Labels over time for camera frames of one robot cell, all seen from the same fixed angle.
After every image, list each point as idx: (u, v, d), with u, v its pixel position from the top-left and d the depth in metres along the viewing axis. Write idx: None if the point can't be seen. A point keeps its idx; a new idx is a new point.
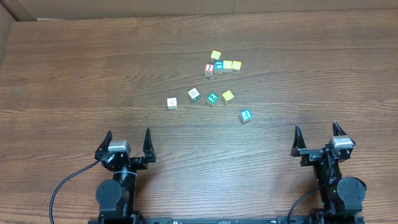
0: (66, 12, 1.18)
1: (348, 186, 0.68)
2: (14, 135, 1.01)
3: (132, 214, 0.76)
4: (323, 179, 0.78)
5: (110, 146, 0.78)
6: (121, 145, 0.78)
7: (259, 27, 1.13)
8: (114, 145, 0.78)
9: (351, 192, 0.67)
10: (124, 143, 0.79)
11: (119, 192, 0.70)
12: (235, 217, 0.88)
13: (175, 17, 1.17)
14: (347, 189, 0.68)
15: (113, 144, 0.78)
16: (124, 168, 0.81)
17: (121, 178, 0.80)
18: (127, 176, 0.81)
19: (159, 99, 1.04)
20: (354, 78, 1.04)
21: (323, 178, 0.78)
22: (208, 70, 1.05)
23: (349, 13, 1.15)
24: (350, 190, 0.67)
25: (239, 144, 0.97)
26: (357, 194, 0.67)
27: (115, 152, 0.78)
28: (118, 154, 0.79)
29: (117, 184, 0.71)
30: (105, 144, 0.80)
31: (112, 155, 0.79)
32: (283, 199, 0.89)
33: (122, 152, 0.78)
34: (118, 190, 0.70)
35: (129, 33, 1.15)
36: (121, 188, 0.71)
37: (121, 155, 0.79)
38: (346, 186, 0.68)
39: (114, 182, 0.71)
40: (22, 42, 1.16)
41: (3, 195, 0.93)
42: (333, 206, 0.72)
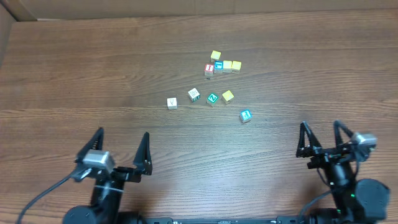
0: (66, 12, 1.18)
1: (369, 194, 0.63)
2: (14, 135, 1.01)
3: None
4: (336, 182, 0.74)
5: (86, 158, 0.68)
6: (99, 160, 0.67)
7: (259, 27, 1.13)
8: (91, 159, 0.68)
9: (371, 197, 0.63)
10: (104, 157, 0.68)
11: (91, 223, 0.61)
12: (235, 217, 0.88)
13: (176, 17, 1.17)
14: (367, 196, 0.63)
15: (92, 157, 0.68)
16: (106, 184, 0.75)
17: (102, 195, 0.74)
18: (107, 194, 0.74)
19: (159, 99, 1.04)
20: (353, 78, 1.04)
21: (336, 181, 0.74)
22: (208, 70, 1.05)
23: (349, 13, 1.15)
24: (371, 195, 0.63)
25: (238, 144, 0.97)
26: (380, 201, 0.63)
27: (91, 166, 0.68)
28: (96, 168, 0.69)
29: (89, 213, 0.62)
30: (83, 153, 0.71)
31: (87, 170, 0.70)
32: (283, 200, 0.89)
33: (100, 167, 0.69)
34: (90, 220, 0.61)
35: (129, 33, 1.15)
36: (94, 218, 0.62)
37: (99, 171, 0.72)
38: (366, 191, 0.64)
39: (86, 211, 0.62)
40: (22, 42, 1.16)
41: (3, 195, 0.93)
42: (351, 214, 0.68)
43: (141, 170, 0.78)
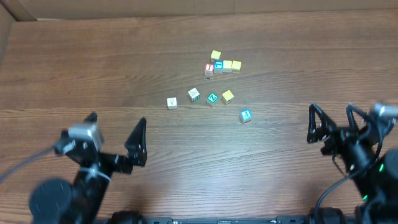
0: (66, 12, 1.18)
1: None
2: (14, 135, 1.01)
3: None
4: (356, 163, 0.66)
5: (70, 130, 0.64)
6: (84, 130, 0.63)
7: (259, 27, 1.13)
8: (76, 131, 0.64)
9: None
10: (89, 130, 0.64)
11: (65, 194, 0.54)
12: (235, 217, 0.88)
13: (176, 17, 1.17)
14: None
15: (76, 129, 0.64)
16: (93, 167, 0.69)
17: (86, 178, 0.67)
18: (93, 177, 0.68)
19: (159, 99, 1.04)
20: (354, 78, 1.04)
21: (356, 162, 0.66)
22: (208, 70, 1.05)
23: (349, 13, 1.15)
24: None
25: (239, 144, 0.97)
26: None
27: (76, 139, 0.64)
28: (80, 140, 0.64)
29: (63, 183, 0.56)
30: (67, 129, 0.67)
31: (71, 143, 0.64)
32: (283, 199, 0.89)
33: (84, 139, 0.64)
34: (64, 190, 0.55)
35: (129, 33, 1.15)
36: (69, 190, 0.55)
37: (84, 144, 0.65)
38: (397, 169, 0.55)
39: (58, 182, 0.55)
40: (22, 42, 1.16)
41: (3, 195, 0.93)
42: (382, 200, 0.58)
43: (134, 156, 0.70)
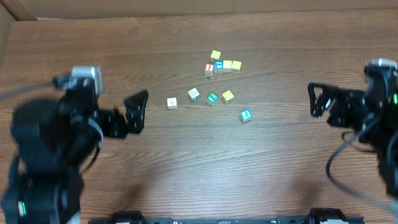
0: (65, 12, 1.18)
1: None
2: None
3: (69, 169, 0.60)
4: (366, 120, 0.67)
5: (74, 70, 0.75)
6: (89, 69, 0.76)
7: (259, 27, 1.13)
8: (80, 71, 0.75)
9: None
10: (91, 69, 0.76)
11: (51, 107, 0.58)
12: (235, 217, 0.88)
13: (175, 17, 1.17)
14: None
15: (80, 69, 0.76)
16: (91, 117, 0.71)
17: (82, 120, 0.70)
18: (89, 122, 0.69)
19: (159, 99, 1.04)
20: (353, 78, 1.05)
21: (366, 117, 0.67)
22: (208, 70, 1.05)
23: (349, 12, 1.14)
24: None
25: (239, 144, 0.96)
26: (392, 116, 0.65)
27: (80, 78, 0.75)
28: (81, 78, 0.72)
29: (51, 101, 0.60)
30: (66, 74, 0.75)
31: (73, 79, 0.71)
32: (283, 199, 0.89)
33: (86, 77, 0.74)
34: (51, 103, 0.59)
35: (129, 33, 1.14)
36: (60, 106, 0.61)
37: (84, 82, 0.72)
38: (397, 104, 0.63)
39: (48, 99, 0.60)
40: (21, 42, 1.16)
41: None
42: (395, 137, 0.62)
43: (130, 114, 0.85)
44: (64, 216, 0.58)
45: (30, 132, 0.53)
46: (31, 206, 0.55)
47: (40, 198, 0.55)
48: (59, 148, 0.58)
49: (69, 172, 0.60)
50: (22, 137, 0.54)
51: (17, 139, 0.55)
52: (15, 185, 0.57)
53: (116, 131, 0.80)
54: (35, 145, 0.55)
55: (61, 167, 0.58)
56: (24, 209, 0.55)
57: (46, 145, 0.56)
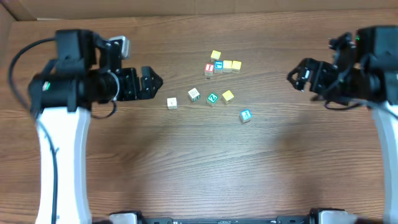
0: (66, 12, 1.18)
1: (382, 30, 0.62)
2: (13, 135, 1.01)
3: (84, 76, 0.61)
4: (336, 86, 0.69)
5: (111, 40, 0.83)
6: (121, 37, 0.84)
7: (259, 27, 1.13)
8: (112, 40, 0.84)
9: (387, 42, 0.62)
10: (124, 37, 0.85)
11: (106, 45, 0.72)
12: (235, 217, 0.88)
13: (176, 17, 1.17)
14: (382, 33, 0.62)
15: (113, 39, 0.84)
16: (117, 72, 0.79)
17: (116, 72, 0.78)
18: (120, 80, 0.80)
19: (159, 99, 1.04)
20: None
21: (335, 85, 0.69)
22: (208, 70, 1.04)
23: (349, 12, 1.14)
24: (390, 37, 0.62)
25: (239, 144, 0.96)
26: (392, 50, 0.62)
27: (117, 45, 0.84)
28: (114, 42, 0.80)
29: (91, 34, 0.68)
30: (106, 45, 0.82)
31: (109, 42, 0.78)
32: (283, 199, 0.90)
33: (119, 41, 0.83)
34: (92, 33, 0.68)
35: (129, 33, 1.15)
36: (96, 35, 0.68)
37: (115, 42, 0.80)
38: (387, 36, 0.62)
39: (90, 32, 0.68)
40: (22, 42, 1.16)
41: (4, 195, 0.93)
42: (364, 65, 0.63)
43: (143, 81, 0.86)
44: (79, 101, 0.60)
45: (69, 40, 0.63)
46: (50, 97, 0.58)
47: (61, 90, 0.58)
48: (87, 60, 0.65)
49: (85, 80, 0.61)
50: (63, 45, 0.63)
51: (58, 47, 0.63)
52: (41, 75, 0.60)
53: (130, 92, 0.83)
54: (69, 48, 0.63)
55: (83, 73, 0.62)
56: (47, 100, 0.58)
57: (78, 48, 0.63)
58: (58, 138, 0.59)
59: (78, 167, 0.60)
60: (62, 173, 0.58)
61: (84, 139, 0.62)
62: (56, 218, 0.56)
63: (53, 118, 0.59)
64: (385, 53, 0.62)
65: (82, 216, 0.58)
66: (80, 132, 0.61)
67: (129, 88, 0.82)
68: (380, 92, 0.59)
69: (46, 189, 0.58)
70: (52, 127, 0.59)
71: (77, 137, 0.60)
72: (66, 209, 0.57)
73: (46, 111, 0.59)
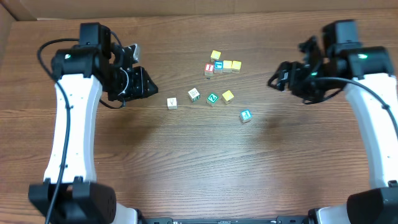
0: (66, 12, 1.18)
1: (341, 23, 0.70)
2: (13, 135, 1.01)
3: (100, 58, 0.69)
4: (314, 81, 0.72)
5: None
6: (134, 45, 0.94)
7: (259, 27, 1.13)
8: None
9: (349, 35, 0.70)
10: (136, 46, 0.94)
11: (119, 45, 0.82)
12: (235, 217, 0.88)
13: (176, 17, 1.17)
14: (341, 26, 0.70)
15: None
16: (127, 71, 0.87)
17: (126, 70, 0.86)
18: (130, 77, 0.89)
19: (159, 99, 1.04)
20: None
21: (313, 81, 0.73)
22: (208, 70, 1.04)
23: (349, 13, 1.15)
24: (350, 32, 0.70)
25: (239, 144, 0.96)
26: (352, 39, 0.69)
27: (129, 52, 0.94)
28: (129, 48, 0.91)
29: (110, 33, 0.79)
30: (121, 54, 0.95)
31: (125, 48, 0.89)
32: (283, 200, 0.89)
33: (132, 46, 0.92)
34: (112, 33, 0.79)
35: (129, 33, 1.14)
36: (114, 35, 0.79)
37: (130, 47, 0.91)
38: (346, 28, 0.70)
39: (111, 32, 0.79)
40: (22, 42, 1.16)
41: (3, 195, 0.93)
42: (330, 53, 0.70)
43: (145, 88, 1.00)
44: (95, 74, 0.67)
45: (91, 31, 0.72)
46: (68, 66, 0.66)
47: (79, 61, 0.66)
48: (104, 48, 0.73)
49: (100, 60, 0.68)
50: (84, 35, 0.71)
51: (79, 35, 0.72)
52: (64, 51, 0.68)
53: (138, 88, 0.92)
54: (90, 36, 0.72)
55: (99, 51, 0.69)
56: (66, 68, 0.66)
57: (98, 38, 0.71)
58: (75, 98, 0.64)
59: (88, 125, 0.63)
60: (75, 127, 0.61)
61: (94, 109, 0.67)
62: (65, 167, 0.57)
63: (72, 81, 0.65)
64: (347, 42, 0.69)
65: (87, 170, 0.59)
66: (93, 99, 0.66)
67: (137, 84, 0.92)
68: (346, 71, 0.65)
69: (58, 144, 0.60)
70: (69, 87, 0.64)
71: (89, 101, 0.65)
72: (76, 160, 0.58)
73: (63, 77, 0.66)
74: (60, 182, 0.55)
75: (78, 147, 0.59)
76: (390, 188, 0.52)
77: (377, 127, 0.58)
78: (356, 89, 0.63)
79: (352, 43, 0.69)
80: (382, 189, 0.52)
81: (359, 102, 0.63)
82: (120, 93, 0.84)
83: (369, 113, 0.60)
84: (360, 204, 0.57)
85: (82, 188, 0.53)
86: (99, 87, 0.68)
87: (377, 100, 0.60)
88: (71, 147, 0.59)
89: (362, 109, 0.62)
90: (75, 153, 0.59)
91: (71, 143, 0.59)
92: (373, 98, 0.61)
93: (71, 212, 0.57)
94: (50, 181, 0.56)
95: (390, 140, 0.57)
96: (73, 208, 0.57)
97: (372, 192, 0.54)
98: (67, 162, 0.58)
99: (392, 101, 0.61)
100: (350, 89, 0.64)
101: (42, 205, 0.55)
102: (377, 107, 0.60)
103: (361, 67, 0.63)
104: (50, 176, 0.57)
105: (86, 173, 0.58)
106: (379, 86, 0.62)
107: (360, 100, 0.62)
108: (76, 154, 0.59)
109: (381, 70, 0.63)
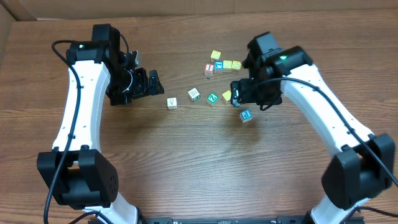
0: (66, 12, 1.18)
1: (260, 38, 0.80)
2: (14, 135, 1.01)
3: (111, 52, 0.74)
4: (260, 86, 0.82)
5: None
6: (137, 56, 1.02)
7: (259, 27, 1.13)
8: None
9: (270, 46, 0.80)
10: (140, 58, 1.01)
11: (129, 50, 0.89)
12: (235, 217, 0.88)
13: (176, 17, 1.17)
14: (260, 40, 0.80)
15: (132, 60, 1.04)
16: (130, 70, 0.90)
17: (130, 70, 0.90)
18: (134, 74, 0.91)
19: (159, 99, 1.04)
20: (354, 78, 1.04)
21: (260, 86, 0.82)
22: (208, 70, 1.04)
23: (349, 12, 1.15)
24: (268, 43, 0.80)
25: (238, 144, 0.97)
26: (273, 47, 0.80)
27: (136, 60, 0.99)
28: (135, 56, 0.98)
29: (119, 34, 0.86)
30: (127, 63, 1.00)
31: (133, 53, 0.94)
32: (283, 200, 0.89)
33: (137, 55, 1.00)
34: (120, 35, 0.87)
35: (129, 33, 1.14)
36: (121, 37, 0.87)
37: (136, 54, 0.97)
38: (265, 41, 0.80)
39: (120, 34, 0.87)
40: (22, 42, 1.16)
41: (3, 195, 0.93)
42: (259, 63, 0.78)
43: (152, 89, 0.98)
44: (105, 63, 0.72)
45: (103, 29, 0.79)
46: (81, 53, 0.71)
47: (92, 50, 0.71)
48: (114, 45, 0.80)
49: (110, 52, 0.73)
50: (97, 32, 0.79)
51: (93, 32, 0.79)
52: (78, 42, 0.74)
53: (140, 86, 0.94)
54: (102, 34, 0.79)
55: (111, 45, 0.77)
56: (78, 56, 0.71)
57: (109, 35, 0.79)
58: (85, 78, 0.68)
59: (96, 106, 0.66)
60: (84, 106, 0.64)
61: (101, 94, 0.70)
62: (73, 137, 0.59)
63: (84, 66, 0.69)
64: (269, 50, 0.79)
65: (94, 143, 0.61)
66: (101, 84, 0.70)
67: (140, 83, 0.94)
68: (275, 74, 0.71)
69: (67, 119, 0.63)
70: (81, 71, 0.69)
71: (98, 86, 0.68)
72: (83, 132, 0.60)
73: (77, 62, 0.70)
74: (67, 150, 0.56)
75: (86, 121, 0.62)
76: (343, 152, 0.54)
77: (317, 108, 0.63)
78: (289, 85, 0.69)
79: (275, 51, 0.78)
80: (336, 155, 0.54)
81: (296, 93, 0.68)
82: (124, 90, 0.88)
83: (306, 99, 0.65)
84: (329, 180, 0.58)
85: (86, 155, 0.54)
86: (107, 75, 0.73)
87: (307, 86, 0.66)
88: (79, 121, 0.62)
89: (302, 99, 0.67)
90: (83, 126, 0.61)
91: (79, 117, 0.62)
92: (303, 86, 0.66)
93: (75, 186, 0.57)
94: (58, 150, 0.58)
95: (331, 116, 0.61)
96: (75, 183, 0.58)
97: (331, 163, 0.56)
98: (75, 134, 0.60)
99: (318, 83, 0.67)
100: (286, 86, 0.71)
101: (48, 175, 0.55)
102: (310, 91, 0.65)
103: (286, 66, 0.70)
104: (58, 145, 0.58)
105: (92, 144, 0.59)
106: (304, 74, 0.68)
107: (296, 90, 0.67)
108: (84, 126, 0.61)
109: (302, 63, 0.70)
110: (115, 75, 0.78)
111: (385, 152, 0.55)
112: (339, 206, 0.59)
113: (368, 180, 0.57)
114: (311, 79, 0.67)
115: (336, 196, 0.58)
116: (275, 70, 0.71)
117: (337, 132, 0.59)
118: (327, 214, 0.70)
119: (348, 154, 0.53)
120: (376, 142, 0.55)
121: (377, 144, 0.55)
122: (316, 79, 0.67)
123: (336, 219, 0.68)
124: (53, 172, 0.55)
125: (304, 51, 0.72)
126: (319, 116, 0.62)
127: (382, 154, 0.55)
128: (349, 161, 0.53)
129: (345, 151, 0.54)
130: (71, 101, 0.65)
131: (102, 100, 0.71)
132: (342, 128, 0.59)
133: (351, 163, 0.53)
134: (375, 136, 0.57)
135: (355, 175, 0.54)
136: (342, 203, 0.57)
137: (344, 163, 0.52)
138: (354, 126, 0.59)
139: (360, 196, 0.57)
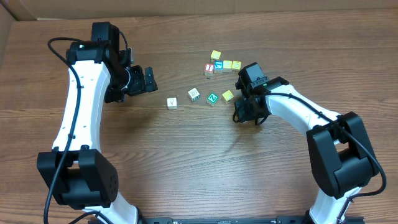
0: (66, 12, 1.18)
1: (248, 69, 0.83)
2: (13, 135, 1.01)
3: (111, 50, 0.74)
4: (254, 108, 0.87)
5: None
6: None
7: (259, 27, 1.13)
8: None
9: (257, 76, 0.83)
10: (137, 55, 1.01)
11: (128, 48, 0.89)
12: (235, 217, 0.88)
13: (176, 17, 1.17)
14: (249, 70, 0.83)
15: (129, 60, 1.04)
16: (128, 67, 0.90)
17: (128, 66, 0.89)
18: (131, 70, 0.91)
19: (160, 99, 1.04)
20: (354, 78, 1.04)
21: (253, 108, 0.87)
22: (208, 70, 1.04)
23: (349, 12, 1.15)
24: (256, 73, 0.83)
25: (238, 144, 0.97)
26: (260, 76, 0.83)
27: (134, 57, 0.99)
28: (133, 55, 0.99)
29: (119, 33, 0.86)
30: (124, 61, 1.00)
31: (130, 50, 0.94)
32: (283, 200, 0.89)
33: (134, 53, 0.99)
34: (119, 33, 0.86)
35: (129, 33, 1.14)
36: (120, 33, 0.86)
37: None
38: (254, 70, 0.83)
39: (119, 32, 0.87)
40: (22, 42, 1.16)
41: (3, 195, 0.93)
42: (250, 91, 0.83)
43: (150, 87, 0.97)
44: (106, 63, 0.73)
45: (102, 28, 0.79)
46: (81, 53, 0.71)
47: (92, 50, 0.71)
48: (113, 44, 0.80)
49: (111, 52, 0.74)
50: (97, 32, 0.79)
51: (92, 30, 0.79)
52: (78, 42, 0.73)
53: (137, 83, 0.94)
54: (101, 33, 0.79)
55: (110, 44, 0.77)
56: (78, 56, 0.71)
57: (109, 35, 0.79)
58: (85, 78, 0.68)
59: (96, 106, 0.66)
60: (84, 106, 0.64)
61: (102, 94, 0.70)
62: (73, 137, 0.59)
63: (83, 66, 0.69)
64: (257, 79, 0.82)
65: (94, 143, 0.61)
66: (101, 84, 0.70)
67: (137, 80, 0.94)
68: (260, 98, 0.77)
69: (67, 119, 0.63)
70: (81, 71, 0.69)
71: (97, 86, 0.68)
72: (83, 132, 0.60)
73: (77, 62, 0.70)
74: (67, 150, 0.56)
75: (86, 121, 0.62)
76: (314, 130, 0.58)
77: (295, 109, 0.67)
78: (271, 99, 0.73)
79: (262, 79, 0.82)
80: (308, 131, 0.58)
81: (275, 103, 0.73)
82: (122, 88, 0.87)
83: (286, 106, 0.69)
84: (316, 167, 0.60)
85: (86, 155, 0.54)
86: (107, 74, 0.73)
87: (283, 96, 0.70)
88: (79, 121, 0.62)
89: (282, 108, 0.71)
90: (83, 126, 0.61)
91: (79, 117, 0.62)
92: (282, 97, 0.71)
93: (75, 186, 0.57)
94: (58, 150, 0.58)
95: (303, 109, 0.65)
96: (75, 183, 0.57)
97: (308, 144, 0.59)
98: (75, 134, 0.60)
99: (295, 93, 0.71)
100: (268, 102, 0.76)
101: (48, 175, 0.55)
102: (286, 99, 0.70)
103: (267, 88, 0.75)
104: (59, 145, 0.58)
105: (92, 144, 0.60)
106: (283, 89, 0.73)
107: (273, 100, 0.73)
108: (84, 126, 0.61)
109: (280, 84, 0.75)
110: (114, 74, 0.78)
111: (355, 128, 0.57)
112: (330, 195, 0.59)
113: (351, 162, 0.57)
114: (285, 89, 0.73)
115: (324, 182, 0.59)
116: (260, 96, 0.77)
117: (310, 119, 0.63)
118: (323, 209, 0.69)
119: (319, 130, 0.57)
120: (344, 119, 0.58)
121: (346, 121, 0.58)
122: (290, 88, 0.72)
123: (332, 214, 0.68)
124: (53, 172, 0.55)
125: (282, 78, 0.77)
126: (296, 114, 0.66)
127: (352, 129, 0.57)
128: (319, 135, 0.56)
129: (316, 129, 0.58)
130: (71, 100, 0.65)
131: (102, 100, 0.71)
132: (313, 115, 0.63)
133: (323, 138, 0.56)
134: (341, 116, 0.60)
135: (331, 149, 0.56)
136: (331, 190, 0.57)
137: (315, 137, 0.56)
138: (324, 112, 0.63)
139: (347, 178, 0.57)
